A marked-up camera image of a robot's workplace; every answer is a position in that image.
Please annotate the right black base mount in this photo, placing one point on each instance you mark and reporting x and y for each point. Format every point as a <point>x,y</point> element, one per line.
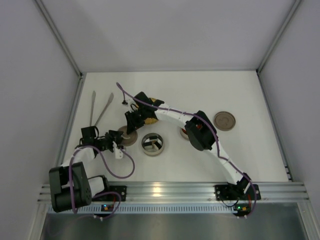
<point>243,190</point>

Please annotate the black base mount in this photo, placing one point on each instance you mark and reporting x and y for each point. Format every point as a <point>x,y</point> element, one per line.
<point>111,193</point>
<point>243,190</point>

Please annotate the left round metal tin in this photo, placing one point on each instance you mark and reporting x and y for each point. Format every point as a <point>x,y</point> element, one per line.
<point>153,153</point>

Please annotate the slotted cable duct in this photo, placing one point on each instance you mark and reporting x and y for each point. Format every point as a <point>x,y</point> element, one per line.
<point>159,208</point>

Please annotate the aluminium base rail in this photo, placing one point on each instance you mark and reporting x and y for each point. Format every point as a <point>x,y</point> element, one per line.
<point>205,192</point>

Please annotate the right round metal tin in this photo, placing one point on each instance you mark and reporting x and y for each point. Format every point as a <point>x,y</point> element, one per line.
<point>183,133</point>

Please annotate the brown smiley lid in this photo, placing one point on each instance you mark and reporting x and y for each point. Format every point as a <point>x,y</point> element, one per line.
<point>128,139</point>

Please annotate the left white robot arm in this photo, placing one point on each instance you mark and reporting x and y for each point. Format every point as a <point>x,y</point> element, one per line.
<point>70,187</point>

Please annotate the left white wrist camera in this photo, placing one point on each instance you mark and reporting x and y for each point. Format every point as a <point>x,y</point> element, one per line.
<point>118,150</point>

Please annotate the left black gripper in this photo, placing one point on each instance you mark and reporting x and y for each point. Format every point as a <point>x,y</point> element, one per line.
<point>115,137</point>

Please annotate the round bamboo tray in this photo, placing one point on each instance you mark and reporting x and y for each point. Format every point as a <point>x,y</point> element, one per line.
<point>151,120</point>

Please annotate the white sushi roll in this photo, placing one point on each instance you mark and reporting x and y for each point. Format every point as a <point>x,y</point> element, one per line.
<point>147,145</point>

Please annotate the green sushi roll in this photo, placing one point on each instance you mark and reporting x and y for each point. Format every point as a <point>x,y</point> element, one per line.
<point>153,138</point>

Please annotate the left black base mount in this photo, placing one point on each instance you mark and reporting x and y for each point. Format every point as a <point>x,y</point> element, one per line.
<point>111,193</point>

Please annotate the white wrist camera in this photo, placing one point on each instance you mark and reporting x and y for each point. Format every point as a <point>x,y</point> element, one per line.
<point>130,104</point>
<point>118,150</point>

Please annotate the salmon sushi roll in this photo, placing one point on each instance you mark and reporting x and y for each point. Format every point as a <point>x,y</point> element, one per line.
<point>156,145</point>

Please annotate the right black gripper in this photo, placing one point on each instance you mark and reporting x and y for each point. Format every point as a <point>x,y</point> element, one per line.
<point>131,120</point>

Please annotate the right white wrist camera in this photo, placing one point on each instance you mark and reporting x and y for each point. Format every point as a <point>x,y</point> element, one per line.
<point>130,104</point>

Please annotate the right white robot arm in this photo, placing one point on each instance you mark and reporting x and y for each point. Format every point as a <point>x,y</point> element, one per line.
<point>200,131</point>

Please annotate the round metal tin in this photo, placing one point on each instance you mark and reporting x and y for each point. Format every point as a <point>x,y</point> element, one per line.
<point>153,153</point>
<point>183,133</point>

